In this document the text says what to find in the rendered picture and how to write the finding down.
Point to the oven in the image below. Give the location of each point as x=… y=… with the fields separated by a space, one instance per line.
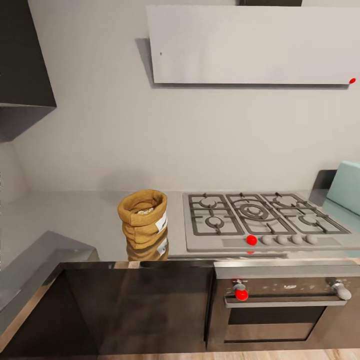
x=263 y=308

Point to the popcorn bag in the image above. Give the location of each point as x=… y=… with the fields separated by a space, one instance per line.
x=143 y=230

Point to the range hood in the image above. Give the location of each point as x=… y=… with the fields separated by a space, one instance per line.
x=255 y=42

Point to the burner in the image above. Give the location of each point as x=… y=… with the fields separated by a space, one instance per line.
x=254 y=220

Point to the cabinet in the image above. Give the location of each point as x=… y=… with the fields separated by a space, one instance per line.
x=24 y=80

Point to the microwave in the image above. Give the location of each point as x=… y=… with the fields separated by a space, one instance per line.
x=345 y=187

